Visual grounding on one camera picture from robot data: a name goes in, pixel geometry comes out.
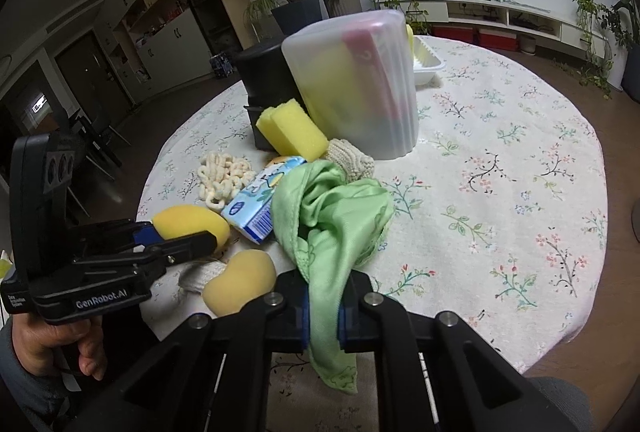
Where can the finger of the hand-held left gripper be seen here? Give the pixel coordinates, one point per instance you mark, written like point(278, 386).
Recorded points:
point(195, 243)
point(145, 234)

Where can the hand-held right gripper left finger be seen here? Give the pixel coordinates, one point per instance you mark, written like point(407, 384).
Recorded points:
point(300, 317)

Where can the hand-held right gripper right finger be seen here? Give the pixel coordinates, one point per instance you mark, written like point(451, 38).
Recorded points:
point(343, 327)

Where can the yellow oval sponge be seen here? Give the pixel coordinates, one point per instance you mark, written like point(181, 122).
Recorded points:
point(195, 219)

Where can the blue white carton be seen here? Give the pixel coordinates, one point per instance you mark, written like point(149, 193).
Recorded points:
point(250, 212)

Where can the cream looped scrubber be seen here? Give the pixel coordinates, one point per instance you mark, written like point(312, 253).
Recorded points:
point(220, 182)

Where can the green cloth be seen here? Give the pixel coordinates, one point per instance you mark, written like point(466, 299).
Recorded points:
point(330, 222)

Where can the yellow rectangular sponge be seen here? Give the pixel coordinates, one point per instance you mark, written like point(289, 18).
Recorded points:
point(295, 132)

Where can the cream knitted dishcloth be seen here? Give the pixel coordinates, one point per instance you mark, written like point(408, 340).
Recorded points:
point(350, 160)

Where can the white plastic tray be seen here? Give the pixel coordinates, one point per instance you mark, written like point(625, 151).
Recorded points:
point(425, 62)

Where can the person's left forearm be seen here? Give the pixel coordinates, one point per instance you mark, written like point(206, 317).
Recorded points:
point(20, 397)

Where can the yellow soft item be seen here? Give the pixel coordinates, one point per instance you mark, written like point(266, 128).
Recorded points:
point(325, 87)

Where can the pink soft item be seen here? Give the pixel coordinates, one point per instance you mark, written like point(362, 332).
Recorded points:
point(375, 72)

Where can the person's left hand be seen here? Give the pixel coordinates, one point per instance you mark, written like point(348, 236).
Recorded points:
point(45, 342)

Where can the white knitted cloth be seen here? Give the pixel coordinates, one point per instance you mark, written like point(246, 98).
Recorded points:
point(200, 277)

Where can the yellow peanut-shaped sponge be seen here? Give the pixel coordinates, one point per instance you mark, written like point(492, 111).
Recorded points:
point(240, 282)

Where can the dark chair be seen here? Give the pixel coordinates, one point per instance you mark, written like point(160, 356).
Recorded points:
point(97, 137)

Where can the dark door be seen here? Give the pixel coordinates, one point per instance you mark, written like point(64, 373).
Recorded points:
point(95, 72)

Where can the blue box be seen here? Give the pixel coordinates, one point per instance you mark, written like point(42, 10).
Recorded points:
point(222, 65)

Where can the black plastic container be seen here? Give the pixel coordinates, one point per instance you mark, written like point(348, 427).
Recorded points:
point(260, 72)

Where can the translucent plastic container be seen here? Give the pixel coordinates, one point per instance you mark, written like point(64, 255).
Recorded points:
point(390, 137)

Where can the floral tablecloth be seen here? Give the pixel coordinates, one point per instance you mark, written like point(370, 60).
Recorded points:
point(500, 162)

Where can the person's grey clothing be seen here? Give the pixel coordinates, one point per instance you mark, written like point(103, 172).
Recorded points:
point(560, 407)

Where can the spider plant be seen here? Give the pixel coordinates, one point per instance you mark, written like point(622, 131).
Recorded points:
point(260, 7)

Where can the dark blue square planter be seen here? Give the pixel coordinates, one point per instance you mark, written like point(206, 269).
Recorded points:
point(300, 15)

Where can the grey ribbed planter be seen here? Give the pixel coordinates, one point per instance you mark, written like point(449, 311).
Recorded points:
point(344, 5)

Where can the red storage box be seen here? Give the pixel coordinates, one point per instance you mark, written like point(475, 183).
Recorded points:
point(497, 39)
point(452, 34)

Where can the small white pot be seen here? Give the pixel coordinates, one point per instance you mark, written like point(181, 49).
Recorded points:
point(526, 43)

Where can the white TV cabinet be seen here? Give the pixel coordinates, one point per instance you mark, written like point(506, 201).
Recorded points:
point(540, 12)

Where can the trailing potted plant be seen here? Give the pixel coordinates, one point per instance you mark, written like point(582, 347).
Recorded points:
point(592, 37)

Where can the broad-leaf plant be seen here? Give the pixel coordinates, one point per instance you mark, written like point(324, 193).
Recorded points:
point(625, 17)

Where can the wall cabinet with shelves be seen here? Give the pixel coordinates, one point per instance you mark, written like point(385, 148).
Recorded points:
point(165, 22)

